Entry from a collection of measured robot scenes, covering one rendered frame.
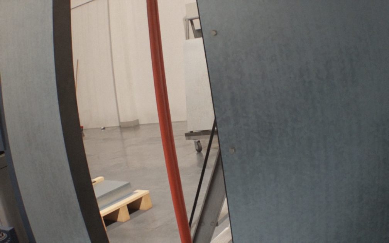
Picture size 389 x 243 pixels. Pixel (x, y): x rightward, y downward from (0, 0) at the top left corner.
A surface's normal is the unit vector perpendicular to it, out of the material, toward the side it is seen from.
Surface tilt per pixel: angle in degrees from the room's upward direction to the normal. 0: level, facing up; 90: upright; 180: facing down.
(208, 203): 88
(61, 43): 90
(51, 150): 90
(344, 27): 90
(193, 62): 78
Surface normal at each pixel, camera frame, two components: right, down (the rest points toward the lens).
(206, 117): -0.43, -0.01
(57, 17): 0.88, -0.07
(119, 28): -0.46, 0.20
